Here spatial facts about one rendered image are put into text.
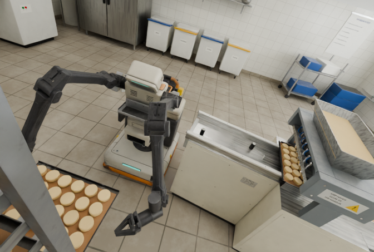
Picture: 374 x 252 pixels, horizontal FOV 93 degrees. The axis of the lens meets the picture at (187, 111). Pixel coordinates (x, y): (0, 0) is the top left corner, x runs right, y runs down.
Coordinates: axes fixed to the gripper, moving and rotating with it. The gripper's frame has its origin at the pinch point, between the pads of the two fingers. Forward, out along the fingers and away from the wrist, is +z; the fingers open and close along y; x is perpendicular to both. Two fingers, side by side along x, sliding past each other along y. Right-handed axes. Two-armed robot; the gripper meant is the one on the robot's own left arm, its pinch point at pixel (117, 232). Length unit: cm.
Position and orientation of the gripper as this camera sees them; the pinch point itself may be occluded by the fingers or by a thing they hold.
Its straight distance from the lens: 93.5
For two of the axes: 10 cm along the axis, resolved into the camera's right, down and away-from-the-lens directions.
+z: -8.5, 2.3, -4.7
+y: -2.1, 6.8, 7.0
